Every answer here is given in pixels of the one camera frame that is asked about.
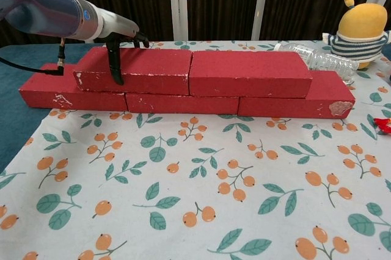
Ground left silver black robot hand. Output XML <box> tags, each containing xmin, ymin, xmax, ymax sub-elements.
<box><xmin>94</xmin><ymin>10</ymin><xmax>150</xmax><ymax>85</ymax></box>

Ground red foam brick scuffed edges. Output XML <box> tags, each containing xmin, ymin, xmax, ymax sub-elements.
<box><xmin>73</xmin><ymin>46</ymin><xmax>194</xmax><ymax>96</ymax></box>

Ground red foam brick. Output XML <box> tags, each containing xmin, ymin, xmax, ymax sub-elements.
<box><xmin>125</xmin><ymin>92</ymin><xmax>240</xmax><ymax>115</ymax></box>
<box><xmin>18</xmin><ymin>62</ymin><xmax>129</xmax><ymax>112</ymax></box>
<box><xmin>188</xmin><ymin>50</ymin><xmax>313</xmax><ymax>99</ymax></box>

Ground blue felt table cover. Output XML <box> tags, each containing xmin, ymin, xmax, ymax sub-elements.
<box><xmin>0</xmin><ymin>42</ymin><xmax>95</xmax><ymax>173</ymax></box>

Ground floral white tablecloth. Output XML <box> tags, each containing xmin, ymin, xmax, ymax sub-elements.
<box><xmin>0</xmin><ymin>39</ymin><xmax>391</xmax><ymax>260</ymax></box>

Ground clear plastic water bottle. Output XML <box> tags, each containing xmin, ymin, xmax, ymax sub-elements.
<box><xmin>273</xmin><ymin>42</ymin><xmax>360</xmax><ymax>85</ymax></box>

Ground red foam brick chipped corner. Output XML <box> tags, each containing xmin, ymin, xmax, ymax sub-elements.
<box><xmin>237</xmin><ymin>70</ymin><xmax>357</xmax><ymax>120</ymax></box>

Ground yellow striped plush toy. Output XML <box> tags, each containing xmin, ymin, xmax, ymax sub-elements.
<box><xmin>321</xmin><ymin>0</ymin><xmax>391</xmax><ymax>70</ymax></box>

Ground small red object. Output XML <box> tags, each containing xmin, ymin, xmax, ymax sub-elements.
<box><xmin>373</xmin><ymin>117</ymin><xmax>391</xmax><ymax>135</ymax></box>

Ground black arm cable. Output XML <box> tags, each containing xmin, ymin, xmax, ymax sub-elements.
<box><xmin>0</xmin><ymin>37</ymin><xmax>67</xmax><ymax>77</ymax></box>

